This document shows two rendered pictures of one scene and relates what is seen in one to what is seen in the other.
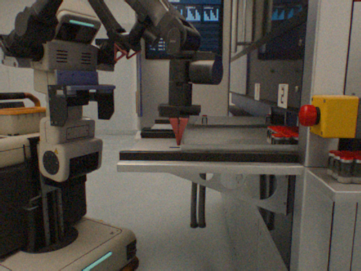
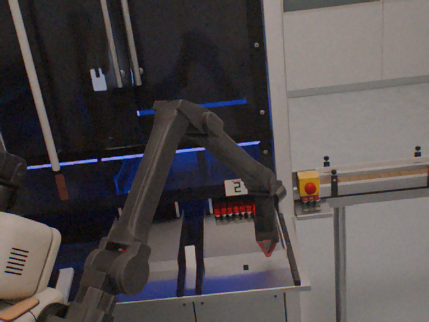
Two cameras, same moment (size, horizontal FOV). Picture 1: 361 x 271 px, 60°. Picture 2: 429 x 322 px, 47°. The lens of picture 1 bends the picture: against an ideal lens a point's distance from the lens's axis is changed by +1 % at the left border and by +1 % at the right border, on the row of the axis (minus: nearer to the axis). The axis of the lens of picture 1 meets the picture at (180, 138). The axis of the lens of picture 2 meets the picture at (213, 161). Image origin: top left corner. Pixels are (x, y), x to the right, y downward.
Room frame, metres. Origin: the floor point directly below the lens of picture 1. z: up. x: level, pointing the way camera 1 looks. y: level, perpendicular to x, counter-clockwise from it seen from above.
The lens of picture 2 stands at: (0.89, 1.30, 1.77)
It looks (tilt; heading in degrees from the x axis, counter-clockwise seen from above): 22 degrees down; 270
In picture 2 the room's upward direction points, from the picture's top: 7 degrees counter-clockwise
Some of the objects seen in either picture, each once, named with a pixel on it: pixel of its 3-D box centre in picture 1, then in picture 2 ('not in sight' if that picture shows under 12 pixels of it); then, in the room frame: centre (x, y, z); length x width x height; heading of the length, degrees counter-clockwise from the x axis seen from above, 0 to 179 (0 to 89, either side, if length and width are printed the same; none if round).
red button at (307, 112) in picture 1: (310, 115); (309, 188); (0.57, -0.24, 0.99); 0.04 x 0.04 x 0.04; 87
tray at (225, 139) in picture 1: (245, 141); (241, 230); (0.82, -0.18, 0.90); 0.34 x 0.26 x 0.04; 88
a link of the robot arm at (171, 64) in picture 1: (183, 71); (265, 203); (0.75, -0.01, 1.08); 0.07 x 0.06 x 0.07; 56
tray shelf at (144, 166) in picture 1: (215, 139); (193, 253); (0.99, -0.12, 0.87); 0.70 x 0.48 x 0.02; 177
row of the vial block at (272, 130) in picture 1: (278, 139); (240, 216); (0.82, -0.26, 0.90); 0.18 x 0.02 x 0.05; 178
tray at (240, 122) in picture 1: (231, 124); (143, 240); (1.16, -0.19, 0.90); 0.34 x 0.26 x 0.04; 87
